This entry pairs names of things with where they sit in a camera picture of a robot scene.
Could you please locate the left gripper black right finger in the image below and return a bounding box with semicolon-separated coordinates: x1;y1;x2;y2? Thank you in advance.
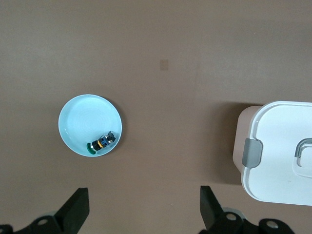
199;185;294;234

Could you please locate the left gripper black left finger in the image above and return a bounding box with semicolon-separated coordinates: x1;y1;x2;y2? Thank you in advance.
0;187;90;234

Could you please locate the white lidded storage box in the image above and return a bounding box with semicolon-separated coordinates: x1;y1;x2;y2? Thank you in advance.
232;100;312;206

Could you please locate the light blue round plate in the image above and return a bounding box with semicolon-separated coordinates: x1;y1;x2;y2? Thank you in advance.
58;94;123;157

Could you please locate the green button blue switch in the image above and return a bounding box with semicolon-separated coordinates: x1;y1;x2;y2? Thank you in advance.
86;130;116;156

